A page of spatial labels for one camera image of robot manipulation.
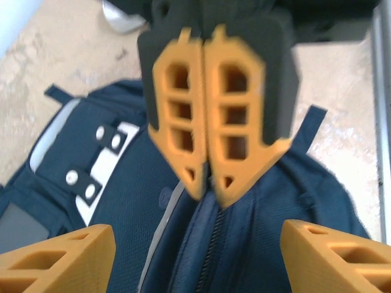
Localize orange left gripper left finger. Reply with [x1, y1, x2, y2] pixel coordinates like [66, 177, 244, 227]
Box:
[0, 223, 116, 293]

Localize navy blue backpack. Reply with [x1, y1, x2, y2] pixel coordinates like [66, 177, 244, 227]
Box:
[0, 79, 382, 293]

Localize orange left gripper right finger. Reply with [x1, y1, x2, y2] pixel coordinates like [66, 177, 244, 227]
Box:
[280, 219, 391, 293]

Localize aluminium table side rail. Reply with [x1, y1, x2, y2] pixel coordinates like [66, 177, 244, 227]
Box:
[371, 0, 391, 245]

